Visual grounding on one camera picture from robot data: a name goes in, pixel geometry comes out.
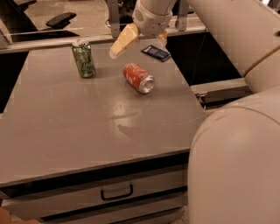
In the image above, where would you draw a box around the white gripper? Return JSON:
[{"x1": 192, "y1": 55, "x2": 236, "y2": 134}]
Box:
[{"x1": 109, "y1": 0, "x2": 173, "y2": 59}]

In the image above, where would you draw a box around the red coke can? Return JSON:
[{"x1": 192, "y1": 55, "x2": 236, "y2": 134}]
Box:
[{"x1": 122, "y1": 63, "x2": 155, "y2": 95}]

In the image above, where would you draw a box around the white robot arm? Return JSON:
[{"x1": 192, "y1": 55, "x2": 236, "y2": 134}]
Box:
[{"x1": 186, "y1": 0, "x2": 280, "y2": 224}]

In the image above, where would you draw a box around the green soda can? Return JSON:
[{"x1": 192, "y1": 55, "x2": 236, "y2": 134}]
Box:
[{"x1": 72, "y1": 39, "x2": 96, "y2": 79}]

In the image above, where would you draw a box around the blue snack packet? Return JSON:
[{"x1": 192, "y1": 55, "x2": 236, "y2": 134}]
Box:
[{"x1": 141, "y1": 45, "x2": 172, "y2": 62}]

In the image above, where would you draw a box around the grey drawer cabinet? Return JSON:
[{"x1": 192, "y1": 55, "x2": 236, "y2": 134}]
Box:
[{"x1": 0, "y1": 44, "x2": 206, "y2": 224}]

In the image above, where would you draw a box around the black office chair left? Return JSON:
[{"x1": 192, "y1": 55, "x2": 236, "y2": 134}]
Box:
[{"x1": 0, "y1": 0, "x2": 76, "y2": 33}]

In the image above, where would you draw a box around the grey metal post left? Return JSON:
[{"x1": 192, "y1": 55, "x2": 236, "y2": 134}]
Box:
[{"x1": 108, "y1": 0, "x2": 121, "y2": 39}]

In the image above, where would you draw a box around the grey metal post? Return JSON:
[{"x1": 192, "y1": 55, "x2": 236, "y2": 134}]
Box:
[
  {"x1": 175, "y1": 0, "x2": 189, "y2": 32},
  {"x1": 108, "y1": 0, "x2": 121, "y2": 39}
]

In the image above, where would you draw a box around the grey metal post right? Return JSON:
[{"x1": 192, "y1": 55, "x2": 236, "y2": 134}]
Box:
[{"x1": 175, "y1": 0, "x2": 189, "y2": 32}]

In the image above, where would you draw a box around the black drawer handle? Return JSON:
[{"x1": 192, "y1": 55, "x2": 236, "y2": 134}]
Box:
[{"x1": 101, "y1": 184, "x2": 134, "y2": 201}]

